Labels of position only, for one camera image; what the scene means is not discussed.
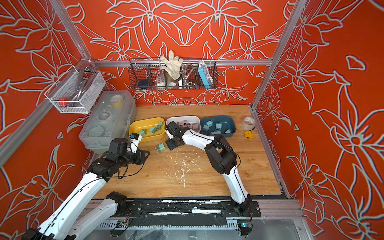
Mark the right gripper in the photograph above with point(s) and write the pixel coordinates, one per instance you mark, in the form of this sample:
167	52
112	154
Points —
169	144

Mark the yellow storage box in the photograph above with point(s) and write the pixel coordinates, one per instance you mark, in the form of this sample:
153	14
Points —
136	126

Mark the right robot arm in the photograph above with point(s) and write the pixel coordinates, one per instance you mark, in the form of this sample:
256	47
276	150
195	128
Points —
223	158

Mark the clear tape roll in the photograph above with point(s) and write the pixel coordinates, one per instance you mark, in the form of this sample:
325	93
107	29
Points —
249	123

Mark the green plug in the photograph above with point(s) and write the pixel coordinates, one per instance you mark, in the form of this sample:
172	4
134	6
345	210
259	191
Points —
143	132
153	130
160	147
160	125

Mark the white wire basket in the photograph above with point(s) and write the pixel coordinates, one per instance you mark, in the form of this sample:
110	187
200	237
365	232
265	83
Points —
81	87

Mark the white power strip in basket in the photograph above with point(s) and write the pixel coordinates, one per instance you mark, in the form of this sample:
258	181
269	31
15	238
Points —
160	82

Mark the black wire basket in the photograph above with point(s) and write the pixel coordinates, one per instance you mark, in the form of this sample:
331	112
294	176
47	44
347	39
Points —
143	73

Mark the dark blue storage box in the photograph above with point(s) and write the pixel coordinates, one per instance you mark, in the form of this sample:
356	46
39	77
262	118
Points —
227	123

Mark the white rubber glove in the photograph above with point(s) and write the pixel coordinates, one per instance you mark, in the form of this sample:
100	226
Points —
172	65

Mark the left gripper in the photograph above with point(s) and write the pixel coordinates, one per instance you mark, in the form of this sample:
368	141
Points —
141	157

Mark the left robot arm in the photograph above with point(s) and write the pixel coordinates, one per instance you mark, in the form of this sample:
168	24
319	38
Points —
66	222

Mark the white storage box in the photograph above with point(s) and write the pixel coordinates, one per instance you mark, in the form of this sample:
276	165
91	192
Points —
191	120

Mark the light blue box in basket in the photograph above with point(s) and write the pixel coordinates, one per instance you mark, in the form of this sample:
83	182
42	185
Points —
205	75

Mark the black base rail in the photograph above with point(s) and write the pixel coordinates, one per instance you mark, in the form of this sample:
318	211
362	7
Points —
184	213

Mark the yellow tape measure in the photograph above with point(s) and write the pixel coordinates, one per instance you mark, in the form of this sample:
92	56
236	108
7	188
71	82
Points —
248	135

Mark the clear plastic lidded container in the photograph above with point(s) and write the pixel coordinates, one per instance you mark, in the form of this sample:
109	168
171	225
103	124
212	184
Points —
111	118

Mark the red object in basket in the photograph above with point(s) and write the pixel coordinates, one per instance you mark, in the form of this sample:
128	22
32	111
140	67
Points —
63	101

